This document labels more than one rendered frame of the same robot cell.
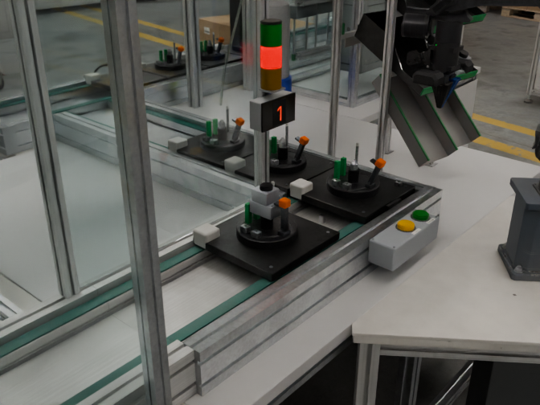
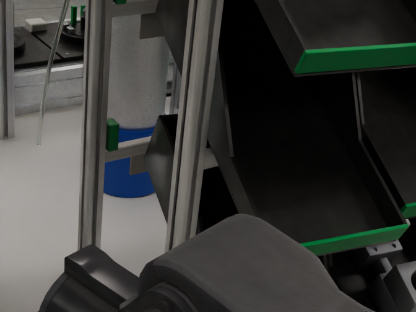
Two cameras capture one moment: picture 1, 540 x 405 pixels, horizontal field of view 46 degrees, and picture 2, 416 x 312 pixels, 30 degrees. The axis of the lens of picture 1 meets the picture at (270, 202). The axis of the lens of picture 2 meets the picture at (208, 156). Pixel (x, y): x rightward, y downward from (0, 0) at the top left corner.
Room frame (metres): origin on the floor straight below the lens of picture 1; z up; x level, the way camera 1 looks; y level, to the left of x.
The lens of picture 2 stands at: (1.15, -0.44, 1.70)
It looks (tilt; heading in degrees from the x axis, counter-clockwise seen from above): 28 degrees down; 11
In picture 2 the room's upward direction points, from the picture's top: 7 degrees clockwise
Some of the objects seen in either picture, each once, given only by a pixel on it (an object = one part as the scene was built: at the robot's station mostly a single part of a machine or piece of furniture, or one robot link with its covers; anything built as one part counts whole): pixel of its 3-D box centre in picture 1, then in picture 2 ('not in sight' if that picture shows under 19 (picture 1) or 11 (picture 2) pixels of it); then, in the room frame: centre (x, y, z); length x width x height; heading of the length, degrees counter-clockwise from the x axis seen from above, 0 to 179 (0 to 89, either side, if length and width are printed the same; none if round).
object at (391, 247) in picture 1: (404, 238); not in sight; (1.33, -0.32, 0.93); 0.21 x 0.07 x 0.06; 139
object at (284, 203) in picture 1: (281, 213); not in sight; (1.25, -0.03, 1.04); 0.04 x 0.02 x 0.08; 49
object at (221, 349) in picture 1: (336, 267); not in sight; (1.23, -0.15, 0.91); 0.89 x 0.06 x 0.11; 139
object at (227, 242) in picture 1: (267, 237); not in sight; (1.28, 0.01, 0.96); 0.24 x 0.24 x 0.02; 49
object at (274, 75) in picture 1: (271, 77); not in sight; (1.47, 0.00, 1.28); 0.05 x 0.05 x 0.05
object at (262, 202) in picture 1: (263, 198); not in sight; (1.29, 0.02, 1.06); 0.08 x 0.04 x 0.07; 49
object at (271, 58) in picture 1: (271, 55); not in sight; (1.47, 0.00, 1.33); 0.05 x 0.05 x 0.05
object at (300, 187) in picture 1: (353, 173); not in sight; (1.53, -0.22, 1.01); 0.24 x 0.24 x 0.13; 49
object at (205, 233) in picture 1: (206, 235); not in sight; (1.27, 0.15, 0.97); 0.05 x 0.05 x 0.04; 49
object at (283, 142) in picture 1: (282, 150); not in sight; (1.69, -0.03, 1.01); 0.24 x 0.24 x 0.13; 49
